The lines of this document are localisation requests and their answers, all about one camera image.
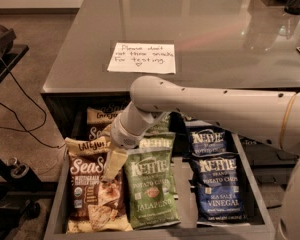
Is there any grey counter cabinet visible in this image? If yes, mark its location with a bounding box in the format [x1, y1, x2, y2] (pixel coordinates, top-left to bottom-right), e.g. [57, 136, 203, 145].
[39, 0, 300, 138]

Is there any middle blue Kettle chip bag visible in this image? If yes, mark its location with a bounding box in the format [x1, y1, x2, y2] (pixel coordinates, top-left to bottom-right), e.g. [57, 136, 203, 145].
[185, 120, 227, 156]

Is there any dark lower drawer unit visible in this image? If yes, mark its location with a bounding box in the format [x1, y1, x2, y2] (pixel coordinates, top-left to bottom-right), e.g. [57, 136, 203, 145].
[239, 136, 300, 188]

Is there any middle green Kettle chip bag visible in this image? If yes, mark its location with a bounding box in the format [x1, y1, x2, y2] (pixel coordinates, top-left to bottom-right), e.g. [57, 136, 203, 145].
[139, 132, 178, 199]

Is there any front green jalapeno chip bag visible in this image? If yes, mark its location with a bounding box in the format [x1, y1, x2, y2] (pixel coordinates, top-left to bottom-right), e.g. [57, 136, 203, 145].
[124, 148, 180, 229]

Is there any blue kettle chip bag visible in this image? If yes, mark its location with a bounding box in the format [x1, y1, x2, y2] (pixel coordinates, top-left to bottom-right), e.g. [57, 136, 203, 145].
[185, 120, 227, 156]
[189, 152, 248, 226]

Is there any open grey top drawer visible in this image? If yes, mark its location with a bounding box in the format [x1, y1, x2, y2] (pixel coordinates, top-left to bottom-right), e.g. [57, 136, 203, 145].
[43, 133, 275, 240]

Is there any front blue Kettle chip bag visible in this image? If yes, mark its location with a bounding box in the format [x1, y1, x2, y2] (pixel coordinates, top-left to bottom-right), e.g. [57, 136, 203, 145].
[189, 152, 248, 226]

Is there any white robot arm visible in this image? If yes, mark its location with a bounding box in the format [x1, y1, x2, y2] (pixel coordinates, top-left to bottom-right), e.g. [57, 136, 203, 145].
[110, 76, 300, 240]

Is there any black equipment stand left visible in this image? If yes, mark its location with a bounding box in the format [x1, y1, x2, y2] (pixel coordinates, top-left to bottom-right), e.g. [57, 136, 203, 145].
[0, 23, 43, 240]

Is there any rear green Kettle chip bag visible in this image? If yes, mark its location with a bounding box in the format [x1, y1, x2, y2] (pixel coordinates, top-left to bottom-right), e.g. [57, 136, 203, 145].
[147, 115, 170, 134]

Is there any green kettle chip bag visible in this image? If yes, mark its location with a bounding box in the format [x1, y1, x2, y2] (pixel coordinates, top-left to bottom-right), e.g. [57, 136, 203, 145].
[139, 132, 178, 199]
[147, 115, 170, 134]

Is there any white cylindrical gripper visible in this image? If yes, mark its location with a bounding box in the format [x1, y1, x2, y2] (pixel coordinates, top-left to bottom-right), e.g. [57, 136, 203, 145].
[100, 117, 145, 181]

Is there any brown sea salt chip bag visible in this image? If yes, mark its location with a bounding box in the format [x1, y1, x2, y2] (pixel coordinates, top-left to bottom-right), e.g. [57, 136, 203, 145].
[65, 137, 132, 233]
[87, 107, 122, 140]

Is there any white handwritten paper note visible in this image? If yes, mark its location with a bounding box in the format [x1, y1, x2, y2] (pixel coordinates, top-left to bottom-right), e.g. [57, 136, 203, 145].
[107, 43, 176, 74]

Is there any black cable on floor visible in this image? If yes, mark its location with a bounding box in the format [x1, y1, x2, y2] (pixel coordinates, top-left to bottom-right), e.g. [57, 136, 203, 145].
[0, 55, 66, 150]

